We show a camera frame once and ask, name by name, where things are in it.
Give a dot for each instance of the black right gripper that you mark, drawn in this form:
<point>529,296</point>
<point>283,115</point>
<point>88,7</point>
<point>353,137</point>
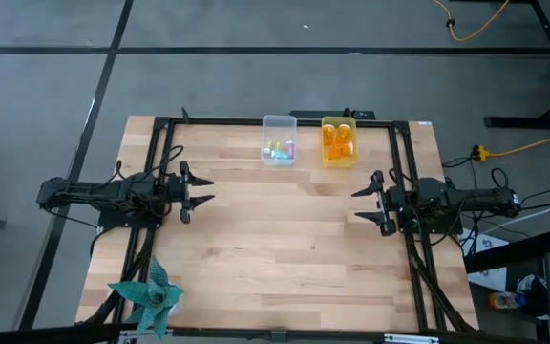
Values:
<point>394,203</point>

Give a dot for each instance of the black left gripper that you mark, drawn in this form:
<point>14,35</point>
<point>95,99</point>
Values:
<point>175,191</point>

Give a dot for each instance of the small yellow pill bottle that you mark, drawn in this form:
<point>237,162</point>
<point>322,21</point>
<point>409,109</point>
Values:
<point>269,144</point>

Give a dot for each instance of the small teal pill bottle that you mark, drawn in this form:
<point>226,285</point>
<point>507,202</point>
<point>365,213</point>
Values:
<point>281,155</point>

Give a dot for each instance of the small green pill bottle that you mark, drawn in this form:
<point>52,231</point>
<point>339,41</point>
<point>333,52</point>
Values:
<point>277,145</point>

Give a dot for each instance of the small pink pill bottle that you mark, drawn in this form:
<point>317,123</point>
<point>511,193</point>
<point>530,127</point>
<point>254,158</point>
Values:
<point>290,149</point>

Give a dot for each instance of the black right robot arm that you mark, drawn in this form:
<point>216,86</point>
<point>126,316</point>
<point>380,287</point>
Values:
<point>471,198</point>

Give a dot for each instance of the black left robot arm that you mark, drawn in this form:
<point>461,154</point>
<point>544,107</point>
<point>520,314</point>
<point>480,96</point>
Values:
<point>89,191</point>

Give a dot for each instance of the yellow plastic bin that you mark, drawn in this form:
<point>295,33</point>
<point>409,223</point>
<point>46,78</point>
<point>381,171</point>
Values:
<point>339,163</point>

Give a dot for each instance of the clear plastic bin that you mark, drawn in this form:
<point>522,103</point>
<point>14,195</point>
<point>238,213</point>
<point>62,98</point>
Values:
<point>280,126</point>

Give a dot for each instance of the teal artificial succulent plant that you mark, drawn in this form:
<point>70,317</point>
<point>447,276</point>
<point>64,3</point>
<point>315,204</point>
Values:
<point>153,298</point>

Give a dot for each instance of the white printed paper sheet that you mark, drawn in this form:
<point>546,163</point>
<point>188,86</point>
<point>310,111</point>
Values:
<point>487,274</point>

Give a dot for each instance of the orange drink bottle blue cap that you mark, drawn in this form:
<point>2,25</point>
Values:
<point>506,301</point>

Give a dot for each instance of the black and white shoe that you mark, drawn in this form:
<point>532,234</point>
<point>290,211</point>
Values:
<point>533,286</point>

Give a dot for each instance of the black beam with white label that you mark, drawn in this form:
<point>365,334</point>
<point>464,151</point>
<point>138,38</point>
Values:
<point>65,334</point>

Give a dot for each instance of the black metal table frame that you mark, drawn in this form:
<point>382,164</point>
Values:
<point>217,121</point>

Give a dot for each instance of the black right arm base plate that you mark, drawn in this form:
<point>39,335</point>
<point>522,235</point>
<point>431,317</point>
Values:
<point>439,228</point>

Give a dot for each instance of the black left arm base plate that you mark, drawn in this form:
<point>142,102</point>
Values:
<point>127,221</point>

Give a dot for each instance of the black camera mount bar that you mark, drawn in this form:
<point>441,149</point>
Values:
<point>365,114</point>

